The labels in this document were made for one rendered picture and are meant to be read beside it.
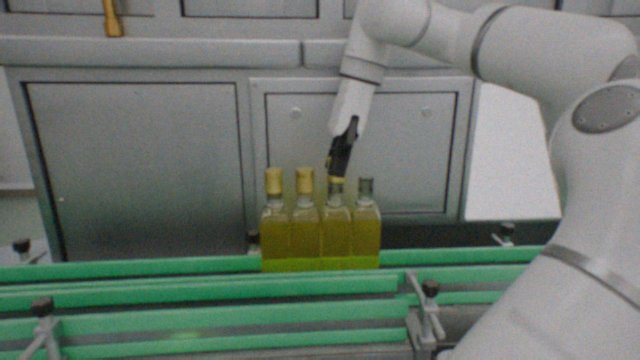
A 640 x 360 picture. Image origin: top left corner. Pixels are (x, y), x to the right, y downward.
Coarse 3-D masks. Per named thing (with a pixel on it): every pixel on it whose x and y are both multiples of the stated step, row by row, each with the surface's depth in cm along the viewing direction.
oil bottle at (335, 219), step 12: (324, 204) 74; (324, 216) 72; (336, 216) 72; (348, 216) 72; (324, 228) 72; (336, 228) 72; (348, 228) 73; (324, 240) 73; (336, 240) 73; (348, 240) 73; (324, 252) 74; (336, 252) 74; (348, 252) 74; (324, 264) 75; (336, 264) 75; (348, 264) 75
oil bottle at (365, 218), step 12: (360, 204) 73; (372, 204) 73; (360, 216) 72; (372, 216) 72; (360, 228) 73; (372, 228) 73; (360, 240) 73; (372, 240) 74; (360, 252) 74; (372, 252) 74; (360, 264) 75; (372, 264) 75
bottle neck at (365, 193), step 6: (360, 180) 72; (366, 180) 71; (372, 180) 72; (360, 186) 72; (366, 186) 72; (372, 186) 72; (360, 192) 72; (366, 192) 72; (372, 192) 73; (360, 198) 73; (366, 198) 72; (372, 198) 73
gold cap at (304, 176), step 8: (304, 168) 71; (312, 168) 72; (296, 176) 71; (304, 176) 70; (312, 176) 71; (296, 184) 71; (304, 184) 70; (312, 184) 71; (304, 192) 71; (312, 192) 71
